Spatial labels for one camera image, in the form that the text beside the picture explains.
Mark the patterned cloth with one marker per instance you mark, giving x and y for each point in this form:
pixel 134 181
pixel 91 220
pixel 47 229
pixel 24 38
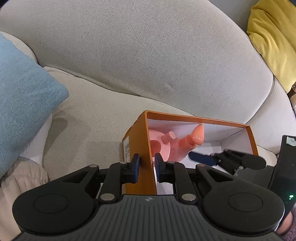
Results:
pixel 292 97

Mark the pink plastic toy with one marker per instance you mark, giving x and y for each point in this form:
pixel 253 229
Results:
pixel 182 143

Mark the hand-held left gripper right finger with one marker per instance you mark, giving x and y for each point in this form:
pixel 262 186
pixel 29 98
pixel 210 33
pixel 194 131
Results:
pixel 159 168

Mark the yellow pillow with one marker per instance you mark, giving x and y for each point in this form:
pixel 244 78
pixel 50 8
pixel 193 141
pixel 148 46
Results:
pixel 272 34

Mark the person's right forearm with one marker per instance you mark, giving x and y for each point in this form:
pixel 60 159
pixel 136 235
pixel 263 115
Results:
pixel 286 226

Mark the orange cardboard box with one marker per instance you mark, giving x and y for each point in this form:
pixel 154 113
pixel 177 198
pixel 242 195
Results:
pixel 138 139

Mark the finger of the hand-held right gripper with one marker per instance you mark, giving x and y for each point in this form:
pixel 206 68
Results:
pixel 247 160
pixel 201 159

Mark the white cloth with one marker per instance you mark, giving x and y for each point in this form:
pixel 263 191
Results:
pixel 37 148

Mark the beige fabric sofa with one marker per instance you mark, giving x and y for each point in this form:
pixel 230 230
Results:
pixel 138 58

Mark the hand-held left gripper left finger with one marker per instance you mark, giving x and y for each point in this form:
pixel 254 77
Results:
pixel 136 168

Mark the light blue pillow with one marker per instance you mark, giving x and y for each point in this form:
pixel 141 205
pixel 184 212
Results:
pixel 23 92

